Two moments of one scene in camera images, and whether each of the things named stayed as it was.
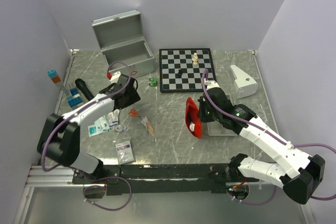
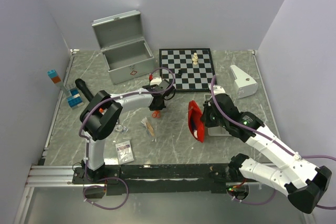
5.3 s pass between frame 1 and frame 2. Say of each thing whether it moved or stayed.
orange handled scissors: moved
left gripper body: moved
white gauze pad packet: stayed
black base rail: stayed
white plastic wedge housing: stayed
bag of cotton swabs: stayed
